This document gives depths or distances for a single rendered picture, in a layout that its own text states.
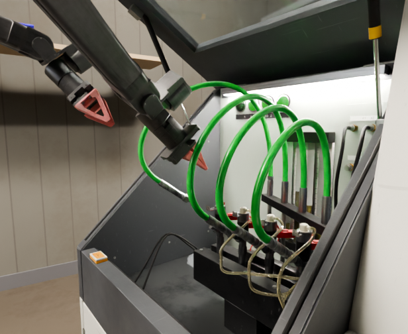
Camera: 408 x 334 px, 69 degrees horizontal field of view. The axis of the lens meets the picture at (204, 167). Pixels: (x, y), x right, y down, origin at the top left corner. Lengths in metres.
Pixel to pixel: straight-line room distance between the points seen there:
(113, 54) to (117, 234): 0.61
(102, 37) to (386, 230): 0.52
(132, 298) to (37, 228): 2.26
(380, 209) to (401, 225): 0.04
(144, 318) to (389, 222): 0.46
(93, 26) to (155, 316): 0.50
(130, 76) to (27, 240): 2.48
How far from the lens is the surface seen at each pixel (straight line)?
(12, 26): 0.84
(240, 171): 1.09
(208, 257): 0.77
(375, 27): 0.62
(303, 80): 0.90
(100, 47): 0.49
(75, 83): 0.82
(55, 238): 2.93
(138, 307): 0.66
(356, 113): 0.85
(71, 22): 0.46
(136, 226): 1.00
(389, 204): 0.55
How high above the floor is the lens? 1.30
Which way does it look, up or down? 7 degrees down
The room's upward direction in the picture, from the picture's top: straight up
